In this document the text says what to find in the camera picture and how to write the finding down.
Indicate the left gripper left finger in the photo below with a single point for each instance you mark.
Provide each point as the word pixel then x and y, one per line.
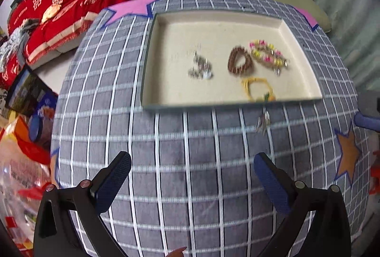
pixel 55 233

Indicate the clear plastic gift bags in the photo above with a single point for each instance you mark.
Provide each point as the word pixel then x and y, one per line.
pixel 22 187

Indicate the round beige plush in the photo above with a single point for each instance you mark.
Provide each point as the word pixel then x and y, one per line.
pixel 50 12

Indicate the silver heart pendant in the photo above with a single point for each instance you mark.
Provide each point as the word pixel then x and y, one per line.
pixel 201 62

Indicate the grey checked tablecloth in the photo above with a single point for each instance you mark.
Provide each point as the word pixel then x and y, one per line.
pixel 193 183

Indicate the pile of grey clothes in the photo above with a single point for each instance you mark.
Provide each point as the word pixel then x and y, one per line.
pixel 16 43

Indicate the orange gift box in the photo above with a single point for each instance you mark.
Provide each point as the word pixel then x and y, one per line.
pixel 17 131

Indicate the blue lidded jar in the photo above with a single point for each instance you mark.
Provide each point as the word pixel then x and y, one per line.
pixel 35 127

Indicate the dark landscape box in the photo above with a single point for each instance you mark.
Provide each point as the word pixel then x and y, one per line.
pixel 26 92

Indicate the blue snack box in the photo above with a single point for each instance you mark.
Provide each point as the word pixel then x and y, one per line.
pixel 46 111

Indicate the cream jewelry tray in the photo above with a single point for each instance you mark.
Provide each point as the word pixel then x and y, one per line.
pixel 254 59

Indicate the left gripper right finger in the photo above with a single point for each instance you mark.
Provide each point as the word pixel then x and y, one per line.
pixel 329 233

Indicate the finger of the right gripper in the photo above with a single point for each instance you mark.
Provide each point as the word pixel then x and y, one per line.
pixel 369 123

